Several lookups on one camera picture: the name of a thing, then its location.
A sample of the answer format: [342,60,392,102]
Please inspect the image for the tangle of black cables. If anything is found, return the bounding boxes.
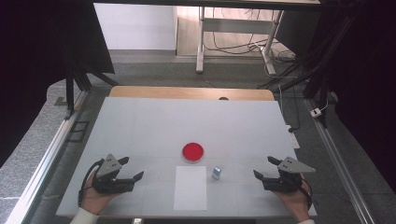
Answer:
[204,7,297,64]

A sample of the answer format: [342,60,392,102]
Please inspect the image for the white wall panel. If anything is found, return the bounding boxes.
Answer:
[93,3,177,51]

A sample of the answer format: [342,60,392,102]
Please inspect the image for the round red ink pad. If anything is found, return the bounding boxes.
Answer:
[181,142,205,164]

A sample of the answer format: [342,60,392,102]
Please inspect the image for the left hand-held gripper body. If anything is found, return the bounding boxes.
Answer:
[92,153,136,196]

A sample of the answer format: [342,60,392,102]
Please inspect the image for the wooden table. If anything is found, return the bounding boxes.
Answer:
[108,85,276,102]

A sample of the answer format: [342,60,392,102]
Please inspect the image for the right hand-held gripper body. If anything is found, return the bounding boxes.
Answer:
[262,156,317,194]

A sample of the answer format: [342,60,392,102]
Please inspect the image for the large white board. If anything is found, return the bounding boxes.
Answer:
[55,96,318,218]

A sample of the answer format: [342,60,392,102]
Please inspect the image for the black tripod stand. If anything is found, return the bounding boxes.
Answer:
[257,46,335,129]
[64,55,120,120]

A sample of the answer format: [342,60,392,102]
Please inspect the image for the person's right hand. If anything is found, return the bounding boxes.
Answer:
[274,175,313,223]

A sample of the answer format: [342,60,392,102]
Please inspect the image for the aluminium rail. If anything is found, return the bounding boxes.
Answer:
[5,89,90,224]
[304,98,376,224]

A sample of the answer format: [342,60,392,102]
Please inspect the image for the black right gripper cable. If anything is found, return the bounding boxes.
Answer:
[300,177,314,210]

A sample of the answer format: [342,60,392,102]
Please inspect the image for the black power strip cable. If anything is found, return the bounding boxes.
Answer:
[277,84,302,133]

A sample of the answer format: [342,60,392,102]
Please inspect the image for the white metal desk frame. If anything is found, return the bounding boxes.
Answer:
[195,7,285,77]

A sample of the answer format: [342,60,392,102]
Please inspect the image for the black curtain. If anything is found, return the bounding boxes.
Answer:
[0,0,116,167]
[275,0,396,194]

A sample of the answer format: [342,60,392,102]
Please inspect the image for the white paper sheet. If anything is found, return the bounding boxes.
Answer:
[173,165,208,212]

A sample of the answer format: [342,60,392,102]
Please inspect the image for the person's left hand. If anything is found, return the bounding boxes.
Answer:
[79,171,121,216]

